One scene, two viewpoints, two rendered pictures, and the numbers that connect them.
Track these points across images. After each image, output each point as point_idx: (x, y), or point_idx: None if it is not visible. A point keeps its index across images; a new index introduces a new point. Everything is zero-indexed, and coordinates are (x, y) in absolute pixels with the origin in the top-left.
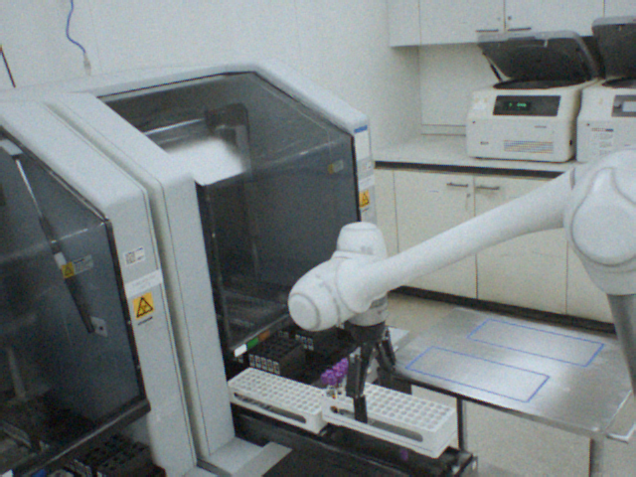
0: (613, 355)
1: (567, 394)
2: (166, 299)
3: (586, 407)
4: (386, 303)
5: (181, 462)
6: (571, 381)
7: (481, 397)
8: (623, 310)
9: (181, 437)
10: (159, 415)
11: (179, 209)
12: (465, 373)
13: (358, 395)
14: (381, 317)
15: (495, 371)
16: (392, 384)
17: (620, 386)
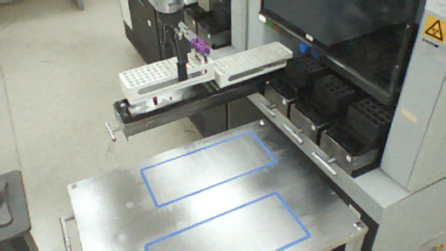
0: None
1: (124, 200)
2: None
3: (97, 199)
4: (155, 0)
5: (238, 42)
6: (136, 217)
7: (171, 150)
8: None
9: (239, 30)
10: (233, 6)
11: None
12: (212, 159)
13: (161, 42)
14: (154, 5)
15: (199, 178)
16: (178, 71)
17: (94, 245)
